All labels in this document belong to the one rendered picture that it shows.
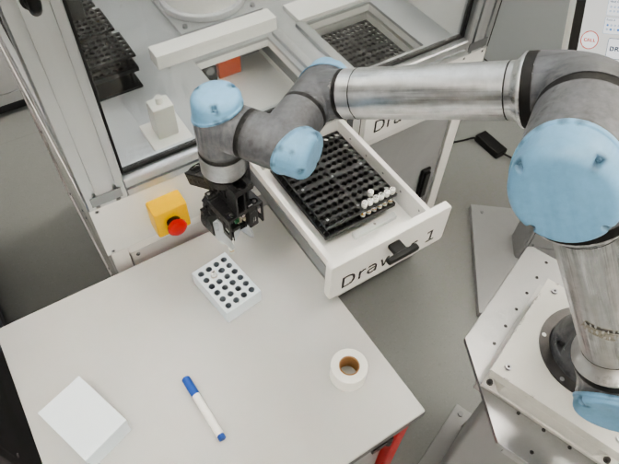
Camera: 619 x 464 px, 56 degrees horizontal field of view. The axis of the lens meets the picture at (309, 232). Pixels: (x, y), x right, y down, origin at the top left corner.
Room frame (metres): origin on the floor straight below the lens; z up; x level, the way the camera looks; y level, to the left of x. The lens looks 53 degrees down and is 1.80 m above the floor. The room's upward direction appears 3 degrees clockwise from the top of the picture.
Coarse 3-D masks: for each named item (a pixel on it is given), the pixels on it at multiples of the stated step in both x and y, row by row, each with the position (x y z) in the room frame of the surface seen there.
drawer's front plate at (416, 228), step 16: (432, 208) 0.73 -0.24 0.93; (448, 208) 0.74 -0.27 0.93; (416, 224) 0.69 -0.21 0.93; (432, 224) 0.72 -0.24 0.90; (384, 240) 0.65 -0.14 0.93; (432, 240) 0.73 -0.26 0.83; (352, 256) 0.61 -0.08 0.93; (368, 256) 0.63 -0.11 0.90; (384, 256) 0.65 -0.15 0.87; (336, 272) 0.58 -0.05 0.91; (352, 272) 0.61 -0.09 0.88; (336, 288) 0.59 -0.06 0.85
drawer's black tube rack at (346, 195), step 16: (336, 144) 0.93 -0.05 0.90; (320, 160) 0.88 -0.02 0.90; (336, 160) 0.88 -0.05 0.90; (352, 160) 0.88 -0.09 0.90; (320, 176) 0.83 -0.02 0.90; (336, 176) 0.83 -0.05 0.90; (352, 176) 0.83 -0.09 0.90; (368, 176) 0.84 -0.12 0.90; (288, 192) 0.81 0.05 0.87; (304, 192) 0.78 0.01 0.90; (320, 192) 0.78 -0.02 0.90; (336, 192) 0.79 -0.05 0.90; (352, 192) 0.79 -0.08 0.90; (304, 208) 0.76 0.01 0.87; (320, 208) 0.74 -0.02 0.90; (336, 208) 0.74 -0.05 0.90; (384, 208) 0.77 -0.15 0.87; (320, 224) 0.72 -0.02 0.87; (352, 224) 0.73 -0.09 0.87
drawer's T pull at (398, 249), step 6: (396, 240) 0.66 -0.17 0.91; (390, 246) 0.65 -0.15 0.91; (396, 246) 0.65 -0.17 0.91; (402, 246) 0.65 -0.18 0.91; (414, 246) 0.65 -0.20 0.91; (396, 252) 0.63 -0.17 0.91; (402, 252) 0.63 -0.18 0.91; (408, 252) 0.63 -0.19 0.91; (390, 258) 0.62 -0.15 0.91; (396, 258) 0.62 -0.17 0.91; (402, 258) 0.63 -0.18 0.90; (390, 264) 0.61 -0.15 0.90
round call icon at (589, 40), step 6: (582, 30) 1.21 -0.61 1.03; (588, 30) 1.20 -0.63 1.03; (594, 30) 1.20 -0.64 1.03; (582, 36) 1.20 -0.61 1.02; (588, 36) 1.20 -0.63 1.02; (594, 36) 1.20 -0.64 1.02; (582, 42) 1.19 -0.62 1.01; (588, 42) 1.19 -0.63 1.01; (594, 42) 1.19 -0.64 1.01; (582, 48) 1.18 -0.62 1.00; (588, 48) 1.18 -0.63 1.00; (594, 48) 1.18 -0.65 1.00
